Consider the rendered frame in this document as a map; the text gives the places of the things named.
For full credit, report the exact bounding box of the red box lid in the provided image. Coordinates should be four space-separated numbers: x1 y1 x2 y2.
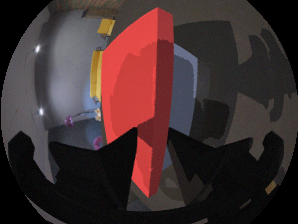
101 8 174 197

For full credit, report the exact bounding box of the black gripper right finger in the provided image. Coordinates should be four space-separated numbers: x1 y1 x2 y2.
166 128 254 205

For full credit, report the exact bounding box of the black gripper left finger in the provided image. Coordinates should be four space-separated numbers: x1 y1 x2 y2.
48 128 138 210

